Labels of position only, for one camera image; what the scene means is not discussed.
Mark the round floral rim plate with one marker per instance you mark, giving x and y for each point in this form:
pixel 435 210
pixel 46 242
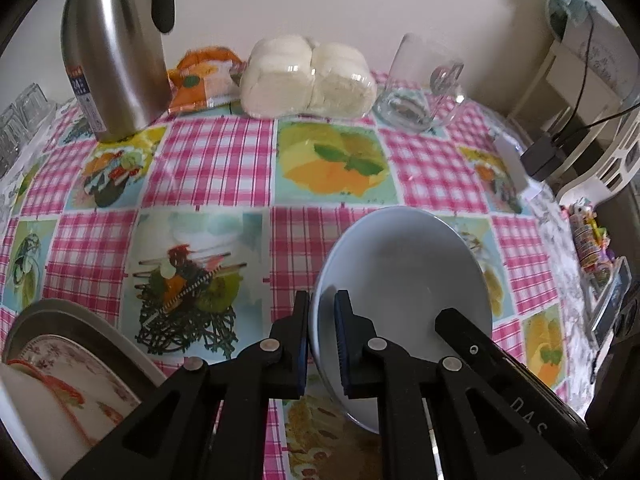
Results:
pixel 100 375

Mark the pale grey bowl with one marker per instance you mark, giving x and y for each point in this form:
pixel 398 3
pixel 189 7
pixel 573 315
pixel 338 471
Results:
pixel 400 270

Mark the colourful candy pack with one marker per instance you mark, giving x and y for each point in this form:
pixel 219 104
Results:
pixel 587 240

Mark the wrapped white bread buns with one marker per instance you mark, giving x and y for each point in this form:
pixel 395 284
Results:
pixel 305 80

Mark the white plastic chair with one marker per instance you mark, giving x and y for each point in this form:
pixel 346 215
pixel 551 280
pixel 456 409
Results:
pixel 615 170

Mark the stainless steel thermos jug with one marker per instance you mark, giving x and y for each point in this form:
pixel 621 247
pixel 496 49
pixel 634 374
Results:
pixel 115 60

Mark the pink checkered tablecloth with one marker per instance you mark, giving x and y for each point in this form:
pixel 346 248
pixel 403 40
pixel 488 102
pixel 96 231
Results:
pixel 215 155

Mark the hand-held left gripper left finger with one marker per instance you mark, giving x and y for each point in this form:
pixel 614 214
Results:
pixel 301 355

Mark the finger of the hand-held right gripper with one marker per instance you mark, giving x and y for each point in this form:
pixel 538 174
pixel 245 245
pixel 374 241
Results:
pixel 470 347

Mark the orange snack packet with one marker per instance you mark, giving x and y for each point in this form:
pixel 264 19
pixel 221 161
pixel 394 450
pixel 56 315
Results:
pixel 200 85

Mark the stainless steel plate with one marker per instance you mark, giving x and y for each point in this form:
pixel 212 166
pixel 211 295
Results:
pixel 100 330

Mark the pale printed cloth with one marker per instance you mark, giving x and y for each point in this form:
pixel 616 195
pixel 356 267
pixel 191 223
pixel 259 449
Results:
pixel 600 55

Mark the black power adapter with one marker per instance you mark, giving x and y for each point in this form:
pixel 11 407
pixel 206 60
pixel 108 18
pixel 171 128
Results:
pixel 542 157

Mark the strawberry print bowl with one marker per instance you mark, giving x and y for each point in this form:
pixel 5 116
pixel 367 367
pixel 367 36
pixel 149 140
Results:
pixel 30 420

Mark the clear glass mug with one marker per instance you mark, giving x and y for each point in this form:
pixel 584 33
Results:
pixel 410 105

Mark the ribbed glass tumbler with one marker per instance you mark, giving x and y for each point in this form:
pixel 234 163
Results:
pixel 10 135
pixel 35 105

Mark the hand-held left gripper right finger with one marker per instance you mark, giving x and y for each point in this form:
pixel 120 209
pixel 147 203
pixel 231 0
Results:
pixel 343 340

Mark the small white box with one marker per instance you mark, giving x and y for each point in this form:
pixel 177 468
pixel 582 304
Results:
pixel 515 165

